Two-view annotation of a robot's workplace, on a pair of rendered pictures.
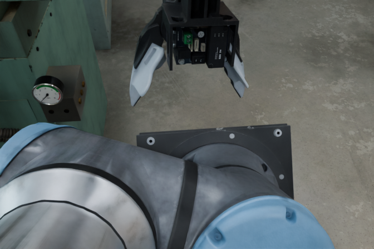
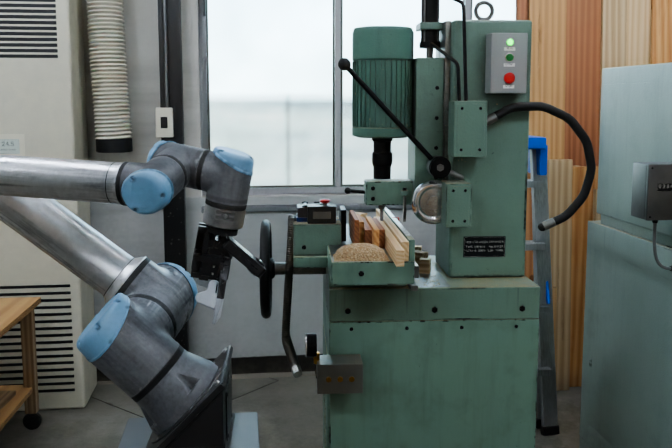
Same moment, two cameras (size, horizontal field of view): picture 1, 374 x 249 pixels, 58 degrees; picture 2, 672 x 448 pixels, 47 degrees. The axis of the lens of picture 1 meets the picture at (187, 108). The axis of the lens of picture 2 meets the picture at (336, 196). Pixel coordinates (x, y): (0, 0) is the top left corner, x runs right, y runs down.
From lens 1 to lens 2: 1.80 m
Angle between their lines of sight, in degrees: 86
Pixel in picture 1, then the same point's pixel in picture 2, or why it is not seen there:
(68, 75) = (347, 361)
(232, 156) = (194, 359)
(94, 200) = (131, 263)
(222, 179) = (147, 307)
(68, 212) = (127, 258)
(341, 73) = not seen: outside the picture
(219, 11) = (201, 251)
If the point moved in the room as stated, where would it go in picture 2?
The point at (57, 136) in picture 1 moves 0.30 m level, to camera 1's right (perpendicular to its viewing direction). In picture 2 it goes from (174, 271) to (140, 303)
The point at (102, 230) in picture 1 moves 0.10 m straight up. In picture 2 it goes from (120, 265) to (119, 222)
